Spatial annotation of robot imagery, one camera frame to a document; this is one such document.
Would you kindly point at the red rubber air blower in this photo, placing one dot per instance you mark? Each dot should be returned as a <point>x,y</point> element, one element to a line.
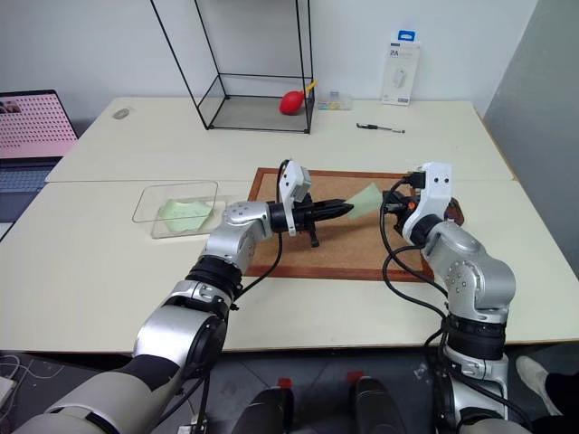
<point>291,103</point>

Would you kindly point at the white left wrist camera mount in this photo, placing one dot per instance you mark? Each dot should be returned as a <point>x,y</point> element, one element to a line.
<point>289,181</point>

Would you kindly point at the laptop with pink screen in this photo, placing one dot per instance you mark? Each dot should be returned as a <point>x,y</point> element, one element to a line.
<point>27,126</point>

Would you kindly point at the white retail package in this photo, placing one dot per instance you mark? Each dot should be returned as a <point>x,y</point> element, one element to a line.
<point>400,68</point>

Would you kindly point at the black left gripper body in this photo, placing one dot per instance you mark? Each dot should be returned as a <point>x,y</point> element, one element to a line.
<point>310,214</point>

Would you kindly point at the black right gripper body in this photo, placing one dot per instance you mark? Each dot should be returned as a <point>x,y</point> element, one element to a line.
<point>400,205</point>

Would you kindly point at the dark trouser leg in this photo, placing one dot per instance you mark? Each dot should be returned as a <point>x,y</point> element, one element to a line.
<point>563,398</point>

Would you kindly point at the cork board with wooden frame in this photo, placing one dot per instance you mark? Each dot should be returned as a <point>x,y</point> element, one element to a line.
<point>344,244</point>

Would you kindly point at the dark rounded shape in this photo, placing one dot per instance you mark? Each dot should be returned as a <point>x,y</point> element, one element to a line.
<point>267,411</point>
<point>377,407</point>

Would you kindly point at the black pen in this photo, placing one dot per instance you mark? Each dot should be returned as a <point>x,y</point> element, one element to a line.
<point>380,128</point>

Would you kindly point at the light green paper note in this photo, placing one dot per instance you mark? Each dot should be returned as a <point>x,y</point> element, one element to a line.
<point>366,201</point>

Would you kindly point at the small clear plastic box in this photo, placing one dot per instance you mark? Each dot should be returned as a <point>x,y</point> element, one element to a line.
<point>335,101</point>

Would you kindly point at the clear plastic tray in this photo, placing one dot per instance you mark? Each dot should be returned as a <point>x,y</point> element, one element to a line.
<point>149,212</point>

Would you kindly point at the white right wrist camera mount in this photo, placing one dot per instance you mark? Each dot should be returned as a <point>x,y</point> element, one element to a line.
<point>434,190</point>

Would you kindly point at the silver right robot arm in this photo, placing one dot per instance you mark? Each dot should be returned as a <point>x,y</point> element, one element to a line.
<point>475,271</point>

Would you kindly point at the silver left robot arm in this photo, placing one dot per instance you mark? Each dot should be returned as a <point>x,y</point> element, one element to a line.
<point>235,235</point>

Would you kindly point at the white shoe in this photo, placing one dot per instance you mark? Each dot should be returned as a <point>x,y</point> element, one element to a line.
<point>536,380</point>

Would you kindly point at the green paper note in tray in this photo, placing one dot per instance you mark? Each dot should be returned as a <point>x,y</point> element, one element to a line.
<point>190,208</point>
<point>181,223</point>

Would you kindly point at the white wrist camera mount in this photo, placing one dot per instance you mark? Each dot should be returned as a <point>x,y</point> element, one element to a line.
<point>434,190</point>
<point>289,181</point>

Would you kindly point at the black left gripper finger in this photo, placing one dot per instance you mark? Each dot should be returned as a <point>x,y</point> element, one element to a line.
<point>339,214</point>
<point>335,204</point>

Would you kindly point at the small grey round object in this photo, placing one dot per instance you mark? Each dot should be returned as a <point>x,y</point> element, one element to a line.
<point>121,114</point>

